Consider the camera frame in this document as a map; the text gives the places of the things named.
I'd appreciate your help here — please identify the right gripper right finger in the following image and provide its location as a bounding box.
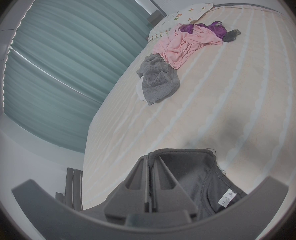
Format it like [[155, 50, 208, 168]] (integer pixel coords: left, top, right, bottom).
[[151, 156, 199, 216]]

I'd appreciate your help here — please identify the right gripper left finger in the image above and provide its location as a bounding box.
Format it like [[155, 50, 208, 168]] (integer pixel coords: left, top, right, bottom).
[[104, 155, 150, 219]]

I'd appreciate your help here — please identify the black T-shirt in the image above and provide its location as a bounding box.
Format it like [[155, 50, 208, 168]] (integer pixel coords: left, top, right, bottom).
[[147, 148, 247, 221]]

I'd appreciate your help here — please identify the black chest of drawers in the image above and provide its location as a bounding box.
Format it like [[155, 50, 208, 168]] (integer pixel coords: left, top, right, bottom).
[[66, 167, 83, 211]]

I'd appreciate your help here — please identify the white garment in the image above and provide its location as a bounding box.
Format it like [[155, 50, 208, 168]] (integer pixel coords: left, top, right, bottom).
[[136, 80, 148, 102]]

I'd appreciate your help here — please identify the bed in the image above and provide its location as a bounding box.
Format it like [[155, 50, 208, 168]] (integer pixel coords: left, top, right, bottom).
[[82, 0, 296, 211]]

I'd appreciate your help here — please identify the grey garment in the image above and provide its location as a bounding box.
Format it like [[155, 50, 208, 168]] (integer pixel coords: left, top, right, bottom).
[[136, 53, 181, 106]]

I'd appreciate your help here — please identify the blue-green curtain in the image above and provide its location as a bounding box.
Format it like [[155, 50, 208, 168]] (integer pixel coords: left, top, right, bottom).
[[11, 0, 152, 94], [3, 50, 103, 154]]

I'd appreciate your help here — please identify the pink garment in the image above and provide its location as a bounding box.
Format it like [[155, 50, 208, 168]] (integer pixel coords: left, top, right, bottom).
[[152, 25, 223, 70]]

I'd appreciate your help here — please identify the black lace garment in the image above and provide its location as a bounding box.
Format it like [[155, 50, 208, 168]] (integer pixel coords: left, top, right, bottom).
[[223, 29, 241, 42]]

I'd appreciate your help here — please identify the purple garment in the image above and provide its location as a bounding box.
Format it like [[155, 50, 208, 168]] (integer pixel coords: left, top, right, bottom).
[[179, 21, 228, 40]]

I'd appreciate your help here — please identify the grey bedside table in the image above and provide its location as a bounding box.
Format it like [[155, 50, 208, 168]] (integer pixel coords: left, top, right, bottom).
[[148, 10, 167, 26]]

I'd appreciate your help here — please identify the white printed pillow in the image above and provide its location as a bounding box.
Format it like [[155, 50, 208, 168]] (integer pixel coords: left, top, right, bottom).
[[148, 2, 214, 41]]

